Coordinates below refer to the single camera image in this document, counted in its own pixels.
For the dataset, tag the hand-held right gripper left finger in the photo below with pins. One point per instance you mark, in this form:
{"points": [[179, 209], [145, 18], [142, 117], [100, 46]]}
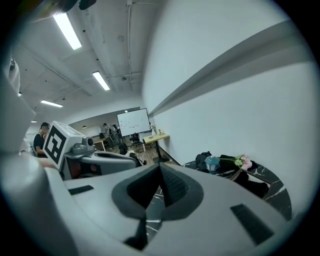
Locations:
{"points": [[100, 212]]}

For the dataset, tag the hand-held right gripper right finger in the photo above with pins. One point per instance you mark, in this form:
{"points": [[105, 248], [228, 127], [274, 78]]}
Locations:
{"points": [[212, 225]]}

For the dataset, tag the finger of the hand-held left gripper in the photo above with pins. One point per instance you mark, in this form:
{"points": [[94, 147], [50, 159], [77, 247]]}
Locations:
{"points": [[117, 165]]}

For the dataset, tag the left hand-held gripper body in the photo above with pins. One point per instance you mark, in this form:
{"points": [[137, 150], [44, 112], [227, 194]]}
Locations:
{"points": [[56, 145]]}

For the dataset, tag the person's left forearm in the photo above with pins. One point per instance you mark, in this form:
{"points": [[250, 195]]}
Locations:
{"points": [[47, 163]]}

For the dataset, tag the light wooden desk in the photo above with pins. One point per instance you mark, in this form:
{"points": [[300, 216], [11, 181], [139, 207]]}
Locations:
{"points": [[100, 141], [156, 137]]}

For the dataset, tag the black office chair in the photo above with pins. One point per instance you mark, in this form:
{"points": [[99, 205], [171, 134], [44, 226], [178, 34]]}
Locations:
{"points": [[135, 140]]}

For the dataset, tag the long ceiling light panel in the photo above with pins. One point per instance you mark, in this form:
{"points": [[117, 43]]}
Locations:
{"points": [[67, 31], [51, 103], [101, 80]]}

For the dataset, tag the white whiteboard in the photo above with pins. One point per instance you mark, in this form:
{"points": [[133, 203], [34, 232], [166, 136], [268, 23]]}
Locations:
{"points": [[132, 122]]}

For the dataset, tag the white vase with flowers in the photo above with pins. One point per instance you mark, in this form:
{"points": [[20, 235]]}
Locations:
{"points": [[152, 130]]}

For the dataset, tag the black cloth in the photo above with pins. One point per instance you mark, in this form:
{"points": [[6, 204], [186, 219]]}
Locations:
{"points": [[250, 186]]}

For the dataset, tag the small yellow item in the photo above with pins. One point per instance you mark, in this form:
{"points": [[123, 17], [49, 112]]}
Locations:
{"points": [[160, 131]]}

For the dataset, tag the teal lantern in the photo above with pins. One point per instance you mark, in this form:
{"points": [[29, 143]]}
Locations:
{"points": [[212, 165]]}

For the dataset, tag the black bag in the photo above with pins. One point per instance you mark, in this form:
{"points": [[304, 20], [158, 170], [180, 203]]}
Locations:
{"points": [[201, 160]]}

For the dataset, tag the pink flower bouquet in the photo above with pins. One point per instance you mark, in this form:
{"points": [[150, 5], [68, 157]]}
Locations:
{"points": [[243, 162]]}

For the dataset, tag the white ceiling pipe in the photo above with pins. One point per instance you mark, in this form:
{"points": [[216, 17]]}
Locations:
{"points": [[129, 37]]}

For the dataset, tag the gray gripper camera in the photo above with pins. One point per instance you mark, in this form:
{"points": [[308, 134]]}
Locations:
{"points": [[86, 145]]}

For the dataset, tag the black desk base plate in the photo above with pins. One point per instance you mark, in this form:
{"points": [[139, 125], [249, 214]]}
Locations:
{"points": [[160, 160]]}

